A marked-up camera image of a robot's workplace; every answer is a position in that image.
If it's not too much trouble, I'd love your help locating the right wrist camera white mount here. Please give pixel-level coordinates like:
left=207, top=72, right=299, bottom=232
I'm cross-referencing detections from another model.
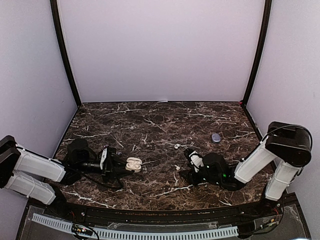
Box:
left=188, top=150, right=204, bottom=173

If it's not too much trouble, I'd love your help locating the left black frame post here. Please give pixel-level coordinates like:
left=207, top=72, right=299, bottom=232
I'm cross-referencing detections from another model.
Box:
left=50, top=0, right=82, bottom=108

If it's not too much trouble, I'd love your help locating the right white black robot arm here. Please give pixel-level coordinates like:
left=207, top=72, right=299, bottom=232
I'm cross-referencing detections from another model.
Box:
left=179, top=121, right=313, bottom=217

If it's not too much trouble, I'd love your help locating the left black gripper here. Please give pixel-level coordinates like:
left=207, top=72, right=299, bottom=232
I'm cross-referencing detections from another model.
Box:
left=76, top=155, right=133, bottom=184

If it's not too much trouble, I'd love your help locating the black front table rail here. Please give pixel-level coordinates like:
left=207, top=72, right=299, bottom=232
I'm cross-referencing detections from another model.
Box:
left=57, top=202, right=261, bottom=225

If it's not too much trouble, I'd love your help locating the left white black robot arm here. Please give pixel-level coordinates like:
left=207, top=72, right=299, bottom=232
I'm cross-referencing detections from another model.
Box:
left=0, top=135, right=133, bottom=218

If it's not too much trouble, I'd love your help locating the right black frame post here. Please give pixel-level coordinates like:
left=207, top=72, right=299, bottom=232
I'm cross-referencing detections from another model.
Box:
left=241, top=0, right=273, bottom=108

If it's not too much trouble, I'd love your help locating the white slotted cable duct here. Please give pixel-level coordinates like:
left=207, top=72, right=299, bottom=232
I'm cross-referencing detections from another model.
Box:
left=31, top=213, right=239, bottom=240

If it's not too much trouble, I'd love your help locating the beige earbud charging case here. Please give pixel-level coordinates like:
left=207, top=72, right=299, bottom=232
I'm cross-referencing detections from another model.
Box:
left=125, top=157, right=143, bottom=173

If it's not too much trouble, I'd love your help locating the black frame post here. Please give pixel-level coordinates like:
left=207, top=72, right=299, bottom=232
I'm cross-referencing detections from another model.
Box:
left=50, top=0, right=82, bottom=108
left=241, top=0, right=273, bottom=108

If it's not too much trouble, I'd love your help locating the purple blue charging case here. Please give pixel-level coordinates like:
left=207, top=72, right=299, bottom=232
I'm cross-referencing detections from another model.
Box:
left=211, top=133, right=221, bottom=144

